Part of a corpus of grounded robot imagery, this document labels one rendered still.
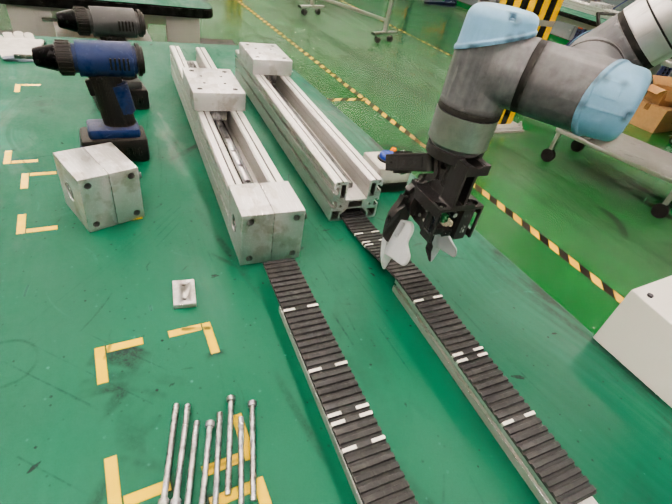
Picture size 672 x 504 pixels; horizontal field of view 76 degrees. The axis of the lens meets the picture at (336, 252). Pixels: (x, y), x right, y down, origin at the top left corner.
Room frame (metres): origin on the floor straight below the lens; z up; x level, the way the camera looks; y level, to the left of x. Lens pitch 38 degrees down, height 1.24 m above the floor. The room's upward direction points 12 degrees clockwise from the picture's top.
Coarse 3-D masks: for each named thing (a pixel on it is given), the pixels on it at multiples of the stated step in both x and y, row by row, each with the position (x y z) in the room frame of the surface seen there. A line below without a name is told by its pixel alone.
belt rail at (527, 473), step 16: (400, 288) 0.50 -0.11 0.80; (416, 320) 0.46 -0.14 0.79; (432, 336) 0.43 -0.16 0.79; (448, 368) 0.38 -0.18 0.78; (464, 384) 0.35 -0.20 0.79; (480, 400) 0.33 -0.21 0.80; (480, 416) 0.32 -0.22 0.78; (496, 432) 0.30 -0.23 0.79; (512, 448) 0.28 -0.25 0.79; (528, 464) 0.26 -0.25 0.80; (528, 480) 0.25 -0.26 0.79; (544, 496) 0.23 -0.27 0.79; (592, 496) 0.23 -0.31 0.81
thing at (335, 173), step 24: (240, 72) 1.34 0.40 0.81; (264, 96) 1.09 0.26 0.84; (288, 96) 1.14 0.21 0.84; (264, 120) 1.07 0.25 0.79; (288, 120) 0.92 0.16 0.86; (312, 120) 0.98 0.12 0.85; (288, 144) 0.90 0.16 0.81; (312, 144) 0.81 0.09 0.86; (336, 144) 0.86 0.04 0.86; (312, 168) 0.77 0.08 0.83; (336, 168) 0.73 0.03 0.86; (360, 168) 0.76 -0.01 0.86; (312, 192) 0.76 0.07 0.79; (336, 192) 0.69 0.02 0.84; (360, 192) 0.73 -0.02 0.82; (336, 216) 0.69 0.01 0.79
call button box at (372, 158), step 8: (368, 152) 0.88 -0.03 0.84; (376, 152) 0.89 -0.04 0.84; (368, 160) 0.86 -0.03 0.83; (376, 160) 0.85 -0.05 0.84; (384, 160) 0.86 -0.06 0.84; (376, 168) 0.83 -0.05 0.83; (384, 168) 0.83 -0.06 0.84; (384, 176) 0.82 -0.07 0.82; (392, 176) 0.83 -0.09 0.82; (400, 176) 0.85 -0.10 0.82; (408, 176) 0.86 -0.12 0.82; (384, 184) 0.83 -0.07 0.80; (392, 184) 0.84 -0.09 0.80; (400, 184) 0.85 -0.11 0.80
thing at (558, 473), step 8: (552, 464) 0.26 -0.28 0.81; (560, 464) 0.26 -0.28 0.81; (568, 464) 0.26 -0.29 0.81; (536, 472) 0.24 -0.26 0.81; (544, 472) 0.24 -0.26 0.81; (552, 472) 0.25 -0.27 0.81; (560, 472) 0.25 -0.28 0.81; (568, 472) 0.25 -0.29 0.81; (576, 472) 0.25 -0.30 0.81; (544, 480) 0.24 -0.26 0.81; (552, 480) 0.24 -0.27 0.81; (560, 480) 0.24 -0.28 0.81; (568, 480) 0.24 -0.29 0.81; (552, 488) 0.23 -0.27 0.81
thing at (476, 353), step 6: (474, 348) 0.40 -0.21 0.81; (480, 348) 0.40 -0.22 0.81; (450, 354) 0.38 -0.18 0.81; (456, 354) 0.38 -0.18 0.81; (462, 354) 0.38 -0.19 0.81; (468, 354) 0.39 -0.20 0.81; (474, 354) 0.39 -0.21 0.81; (480, 354) 0.39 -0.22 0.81; (486, 354) 0.39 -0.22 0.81; (456, 360) 0.37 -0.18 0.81; (462, 360) 0.37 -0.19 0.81; (468, 360) 0.38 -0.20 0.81; (474, 360) 0.38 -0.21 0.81
